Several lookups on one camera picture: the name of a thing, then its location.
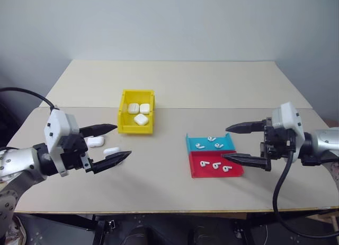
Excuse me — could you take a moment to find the blue plastic tray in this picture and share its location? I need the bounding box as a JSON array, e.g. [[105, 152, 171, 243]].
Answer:
[[185, 132, 237, 154]]

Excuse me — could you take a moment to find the yellow plastic bin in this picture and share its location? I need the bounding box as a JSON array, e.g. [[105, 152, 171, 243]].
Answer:
[[117, 89, 156, 137]]

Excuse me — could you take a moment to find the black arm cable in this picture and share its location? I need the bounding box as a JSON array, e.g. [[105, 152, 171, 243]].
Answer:
[[0, 87, 59, 111], [272, 143, 339, 239]]

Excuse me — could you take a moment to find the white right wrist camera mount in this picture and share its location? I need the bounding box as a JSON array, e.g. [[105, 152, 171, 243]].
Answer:
[[272, 101, 306, 153]]

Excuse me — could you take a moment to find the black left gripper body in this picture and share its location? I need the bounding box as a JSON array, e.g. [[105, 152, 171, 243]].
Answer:
[[60, 133, 95, 174]]

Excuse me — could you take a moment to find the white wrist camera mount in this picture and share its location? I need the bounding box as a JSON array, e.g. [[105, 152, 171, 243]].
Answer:
[[272, 101, 306, 153], [43, 109, 80, 178]]

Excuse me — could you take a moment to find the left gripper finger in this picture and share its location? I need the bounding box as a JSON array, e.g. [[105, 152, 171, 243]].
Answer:
[[92, 150, 132, 174], [78, 124, 118, 138]]

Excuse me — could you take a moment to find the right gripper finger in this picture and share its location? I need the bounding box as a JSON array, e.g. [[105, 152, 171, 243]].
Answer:
[[225, 120, 266, 135], [221, 153, 272, 172]]

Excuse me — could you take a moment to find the black metal frame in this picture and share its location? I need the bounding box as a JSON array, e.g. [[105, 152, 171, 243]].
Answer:
[[15, 213, 117, 245]]

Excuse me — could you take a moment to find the dark rounded shape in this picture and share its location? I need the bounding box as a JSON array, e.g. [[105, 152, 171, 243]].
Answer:
[[123, 226, 193, 245], [194, 224, 249, 245]]

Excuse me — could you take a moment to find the red plastic tray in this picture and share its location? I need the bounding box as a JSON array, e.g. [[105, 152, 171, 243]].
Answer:
[[188, 150, 245, 179]]

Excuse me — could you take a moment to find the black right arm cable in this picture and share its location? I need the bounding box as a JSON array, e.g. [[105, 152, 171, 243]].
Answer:
[[272, 143, 339, 239]]

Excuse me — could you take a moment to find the light wooden frame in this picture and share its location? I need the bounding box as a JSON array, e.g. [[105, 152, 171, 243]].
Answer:
[[316, 205, 339, 245]]

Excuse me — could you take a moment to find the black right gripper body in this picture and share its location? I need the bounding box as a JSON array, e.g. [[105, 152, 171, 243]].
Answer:
[[258, 118, 299, 172]]

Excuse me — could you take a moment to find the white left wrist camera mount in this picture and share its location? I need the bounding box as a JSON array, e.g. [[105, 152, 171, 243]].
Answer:
[[43, 109, 80, 178]]

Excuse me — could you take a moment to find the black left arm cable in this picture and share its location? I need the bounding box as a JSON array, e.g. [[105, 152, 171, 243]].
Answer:
[[0, 87, 59, 111]]

